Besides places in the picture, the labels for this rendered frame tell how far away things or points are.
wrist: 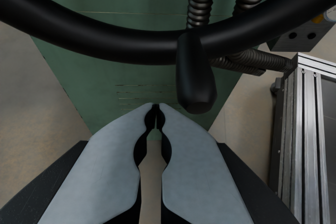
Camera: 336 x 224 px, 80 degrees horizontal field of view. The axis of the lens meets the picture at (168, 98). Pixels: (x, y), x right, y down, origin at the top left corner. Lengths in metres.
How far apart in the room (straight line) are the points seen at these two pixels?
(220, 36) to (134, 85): 0.37
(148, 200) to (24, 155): 0.50
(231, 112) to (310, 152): 0.36
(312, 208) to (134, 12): 0.64
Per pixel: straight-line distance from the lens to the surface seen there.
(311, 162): 0.75
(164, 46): 0.16
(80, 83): 0.52
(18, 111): 1.07
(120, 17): 0.37
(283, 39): 0.42
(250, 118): 1.00
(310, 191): 0.72
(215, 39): 0.16
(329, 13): 0.38
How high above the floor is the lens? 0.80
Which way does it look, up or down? 57 degrees down
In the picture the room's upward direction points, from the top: 8 degrees clockwise
